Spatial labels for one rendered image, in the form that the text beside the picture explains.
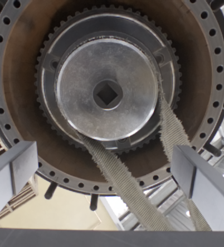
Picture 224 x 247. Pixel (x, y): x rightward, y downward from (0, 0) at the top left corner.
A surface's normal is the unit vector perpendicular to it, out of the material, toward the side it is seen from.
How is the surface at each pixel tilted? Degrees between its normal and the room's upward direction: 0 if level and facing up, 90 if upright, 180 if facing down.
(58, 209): 90
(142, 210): 101
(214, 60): 90
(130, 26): 90
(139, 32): 90
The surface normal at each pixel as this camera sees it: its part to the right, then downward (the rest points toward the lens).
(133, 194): 0.31, -0.13
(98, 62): 0.01, 0.25
